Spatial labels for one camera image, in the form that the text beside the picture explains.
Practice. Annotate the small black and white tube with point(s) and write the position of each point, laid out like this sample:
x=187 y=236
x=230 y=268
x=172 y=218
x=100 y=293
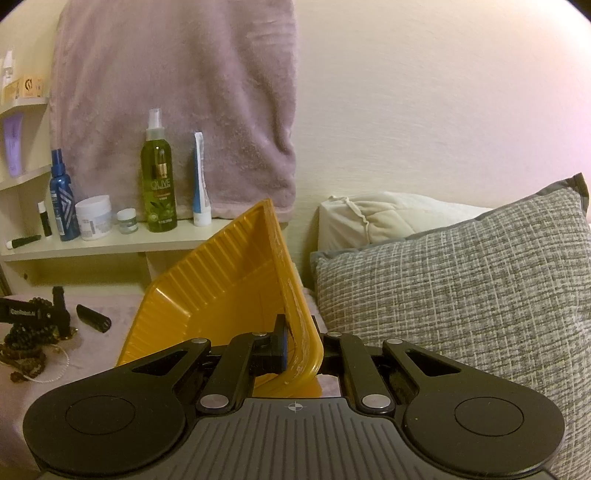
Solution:
x=45 y=221

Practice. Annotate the small white bottle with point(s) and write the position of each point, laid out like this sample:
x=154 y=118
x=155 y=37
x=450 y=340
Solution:
x=8 y=67

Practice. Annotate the cream pillow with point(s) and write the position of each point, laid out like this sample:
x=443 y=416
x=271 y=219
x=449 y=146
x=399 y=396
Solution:
x=392 y=217

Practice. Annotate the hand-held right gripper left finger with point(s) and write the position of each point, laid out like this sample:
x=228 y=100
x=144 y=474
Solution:
x=286 y=347

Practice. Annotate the pale cardboard box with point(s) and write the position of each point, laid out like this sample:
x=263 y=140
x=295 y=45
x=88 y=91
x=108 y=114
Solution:
x=11 y=92

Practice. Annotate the green spray bottle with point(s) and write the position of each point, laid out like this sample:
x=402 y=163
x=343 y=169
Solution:
x=159 y=184

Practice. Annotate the white and blue tube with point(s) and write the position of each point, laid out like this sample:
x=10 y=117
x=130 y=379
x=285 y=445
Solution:
x=201 y=184

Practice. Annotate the small green-labelled jar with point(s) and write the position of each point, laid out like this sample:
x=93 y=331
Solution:
x=126 y=222

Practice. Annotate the black mascara tube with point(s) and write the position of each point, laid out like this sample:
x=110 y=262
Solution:
x=25 y=241

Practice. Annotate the cream shelf unit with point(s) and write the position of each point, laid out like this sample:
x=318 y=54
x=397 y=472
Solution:
x=115 y=248

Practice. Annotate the purple tube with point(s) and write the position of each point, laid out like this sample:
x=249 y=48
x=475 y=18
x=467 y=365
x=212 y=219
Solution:
x=14 y=147

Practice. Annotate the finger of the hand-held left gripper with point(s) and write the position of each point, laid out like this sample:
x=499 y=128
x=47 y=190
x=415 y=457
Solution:
x=61 y=314

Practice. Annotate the grey knitted blanket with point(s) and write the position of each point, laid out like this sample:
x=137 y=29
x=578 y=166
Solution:
x=438 y=286

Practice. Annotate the black cylindrical case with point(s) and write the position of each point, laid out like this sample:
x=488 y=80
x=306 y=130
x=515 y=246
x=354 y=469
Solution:
x=93 y=318

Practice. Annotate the mauve hanging towel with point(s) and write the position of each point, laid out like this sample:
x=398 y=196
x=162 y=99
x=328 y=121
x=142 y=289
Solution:
x=184 y=92

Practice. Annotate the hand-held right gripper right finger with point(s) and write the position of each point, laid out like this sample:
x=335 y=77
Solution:
x=339 y=350

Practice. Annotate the white jar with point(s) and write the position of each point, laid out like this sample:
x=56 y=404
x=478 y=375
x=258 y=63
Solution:
x=94 y=217

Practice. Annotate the blue bottle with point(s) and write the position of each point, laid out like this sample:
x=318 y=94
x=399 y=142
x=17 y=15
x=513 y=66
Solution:
x=63 y=203

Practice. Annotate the yellow cardboard box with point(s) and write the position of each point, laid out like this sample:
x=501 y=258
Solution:
x=33 y=87

